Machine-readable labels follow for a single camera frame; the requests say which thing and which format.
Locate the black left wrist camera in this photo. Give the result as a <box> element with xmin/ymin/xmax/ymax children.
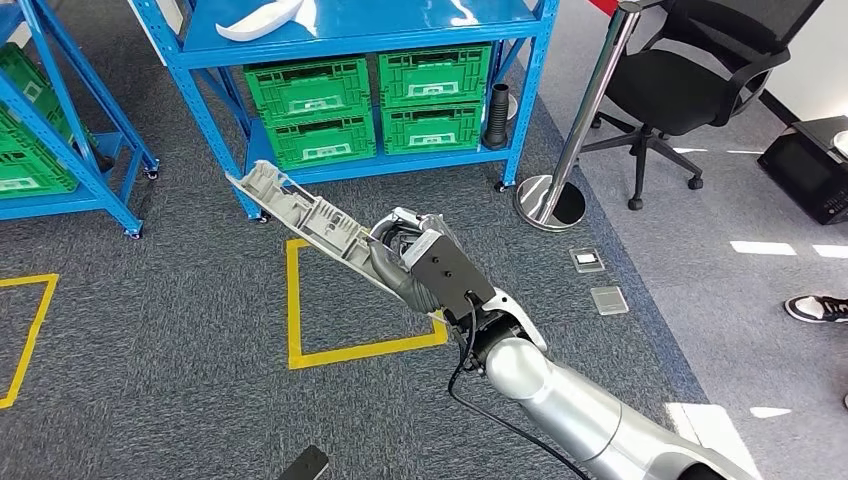
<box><xmin>276</xmin><ymin>445</ymin><xmax>331</xmax><ymax>480</ymax></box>

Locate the white elongated plastic trim part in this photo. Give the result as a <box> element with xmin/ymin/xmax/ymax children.
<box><xmin>215</xmin><ymin>0</ymin><xmax>305</xmax><ymax>43</ymax></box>

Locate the yellow floor tape square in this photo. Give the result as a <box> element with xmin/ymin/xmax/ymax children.
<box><xmin>286</xmin><ymin>238</ymin><xmax>450</xmax><ymax>371</ymax></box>
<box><xmin>0</xmin><ymin>273</ymin><xmax>60</xmax><ymax>411</ymax></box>

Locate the metal floor socket plate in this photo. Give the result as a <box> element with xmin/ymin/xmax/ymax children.
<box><xmin>589</xmin><ymin>286</ymin><xmax>631</xmax><ymax>317</ymax></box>
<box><xmin>568</xmin><ymin>246</ymin><xmax>606</xmax><ymax>274</ymax></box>

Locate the silver plastic wheel hubcap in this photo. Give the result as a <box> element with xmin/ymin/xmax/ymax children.
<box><xmin>225</xmin><ymin>160</ymin><xmax>452</xmax><ymax>326</ymax></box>

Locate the person's shoe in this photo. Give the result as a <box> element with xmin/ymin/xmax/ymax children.
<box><xmin>784</xmin><ymin>294</ymin><xmax>848</xmax><ymax>325</ymax></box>

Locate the green plastic crate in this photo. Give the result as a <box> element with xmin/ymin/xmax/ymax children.
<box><xmin>266</xmin><ymin>112</ymin><xmax>378</xmax><ymax>172</ymax></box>
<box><xmin>0</xmin><ymin>42</ymin><xmax>97</xmax><ymax>150</ymax></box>
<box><xmin>0</xmin><ymin>109</ymin><xmax>81</xmax><ymax>200</ymax></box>
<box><xmin>377</xmin><ymin>42</ymin><xmax>494</xmax><ymax>109</ymax></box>
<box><xmin>243</xmin><ymin>56</ymin><xmax>372</xmax><ymax>129</ymax></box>
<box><xmin>382</xmin><ymin>101</ymin><xmax>485</xmax><ymax>157</ymax></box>

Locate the black box appliance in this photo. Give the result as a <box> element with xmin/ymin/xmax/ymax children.
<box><xmin>757</xmin><ymin>115</ymin><xmax>848</xmax><ymax>227</ymax></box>

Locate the chrome stanchion post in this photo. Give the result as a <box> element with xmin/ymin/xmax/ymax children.
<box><xmin>514</xmin><ymin>0</ymin><xmax>644</xmax><ymax>233</ymax></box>

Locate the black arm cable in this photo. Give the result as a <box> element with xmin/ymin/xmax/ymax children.
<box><xmin>447</xmin><ymin>298</ymin><xmax>591</xmax><ymax>480</ymax></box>

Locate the blue metal shelf rack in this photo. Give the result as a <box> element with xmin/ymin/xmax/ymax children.
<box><xmin>127</xmin><ymin>0</ymin><xmax>561</xmax><ymax>221</ymax></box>
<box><xmin>0</xmin><ymin>0</ymin><xmax>160</xmax><ymax>240</ymax></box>

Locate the black office chair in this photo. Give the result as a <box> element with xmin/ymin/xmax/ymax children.
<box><xmin>579</xmin><ymin>0</ymin><xmax>826</xmax><ymax>212</ymax></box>

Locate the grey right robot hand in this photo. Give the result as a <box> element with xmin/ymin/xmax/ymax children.
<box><xmin>366</xmin><ymin>207</ymin><xmax>465</xmax><ymax>316</ymax></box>

